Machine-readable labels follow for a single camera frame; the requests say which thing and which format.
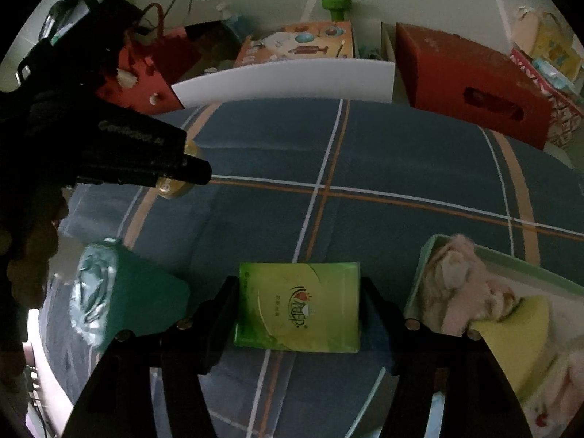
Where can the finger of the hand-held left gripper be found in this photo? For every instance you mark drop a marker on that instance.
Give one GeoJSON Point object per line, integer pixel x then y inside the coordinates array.
{"type": "Point", "coordinates": [182, 171]}

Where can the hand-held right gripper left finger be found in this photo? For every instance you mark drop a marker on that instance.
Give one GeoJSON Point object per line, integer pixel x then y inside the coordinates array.
{"type": "Point", "coordinates": [223, 324]}

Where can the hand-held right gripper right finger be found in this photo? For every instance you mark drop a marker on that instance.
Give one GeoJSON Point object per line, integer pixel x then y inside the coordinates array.
{"type": "Point", "coordinates": [374, 337]}

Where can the yellowish round object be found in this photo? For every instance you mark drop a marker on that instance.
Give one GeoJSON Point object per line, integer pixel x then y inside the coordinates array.
{"type": "Point", "coordinates": [175, 190]}

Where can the green tissue pack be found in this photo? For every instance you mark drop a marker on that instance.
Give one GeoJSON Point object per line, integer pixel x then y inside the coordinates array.
{"type": "Point", "coordinates": [296, 310]}

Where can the teal tissue pack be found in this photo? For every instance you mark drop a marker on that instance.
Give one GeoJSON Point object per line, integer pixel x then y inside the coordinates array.
{"type": "Point", "coordinates": [132, 301]}

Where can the pink plush toy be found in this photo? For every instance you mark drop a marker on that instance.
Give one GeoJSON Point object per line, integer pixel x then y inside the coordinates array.
{"type": "Point", "coordinates": [461, 278]}

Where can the yellow sponge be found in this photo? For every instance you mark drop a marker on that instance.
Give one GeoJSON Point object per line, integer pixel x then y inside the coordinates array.
{"type": "Point", "coordinates": [515, 342]}

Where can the shallow teal cardboard tray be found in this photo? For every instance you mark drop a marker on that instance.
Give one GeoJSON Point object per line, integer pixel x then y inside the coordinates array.
{"type": "Point", "coordinates": [538, 283]}

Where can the pink cloth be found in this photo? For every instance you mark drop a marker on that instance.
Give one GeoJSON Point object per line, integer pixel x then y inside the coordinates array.
{"type": "Point", "coordinates": [561, 374]}

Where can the person's left hand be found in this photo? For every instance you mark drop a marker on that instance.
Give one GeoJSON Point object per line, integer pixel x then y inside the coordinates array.
{"type": "Point", "coordinates": [32, 260]}

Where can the red tote bag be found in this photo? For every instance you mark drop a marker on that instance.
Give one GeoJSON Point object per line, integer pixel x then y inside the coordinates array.
{"type": "Point", "coordinates": [164, 59]}

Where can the soap dispenser bottle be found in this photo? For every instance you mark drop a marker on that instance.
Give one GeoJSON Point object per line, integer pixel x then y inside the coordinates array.
{"type": "Point", "coordinates": [232, 20]}

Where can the blue plaid bedsheet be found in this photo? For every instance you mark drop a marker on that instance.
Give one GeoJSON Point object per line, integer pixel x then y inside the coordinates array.
{"type": "Point", "coordinates": [388, 155]}

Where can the green dumbbell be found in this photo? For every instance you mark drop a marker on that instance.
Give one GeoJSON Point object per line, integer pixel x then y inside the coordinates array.
{"type": "Point", "coordinates": [336, 8]}

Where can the red cardboard box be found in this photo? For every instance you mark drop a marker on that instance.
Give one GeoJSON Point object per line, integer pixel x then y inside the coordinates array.
{"type": "Point", "coordinates": [461, 73]}

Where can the patterned gift box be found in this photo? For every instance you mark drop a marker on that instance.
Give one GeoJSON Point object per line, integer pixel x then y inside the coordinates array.
{"type": "Point", "coordinates": [561, 105]}

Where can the yellow gift bag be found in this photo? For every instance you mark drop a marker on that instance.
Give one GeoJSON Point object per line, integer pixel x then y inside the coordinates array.
{"type": "Point", "coordinates": [552, 41]}

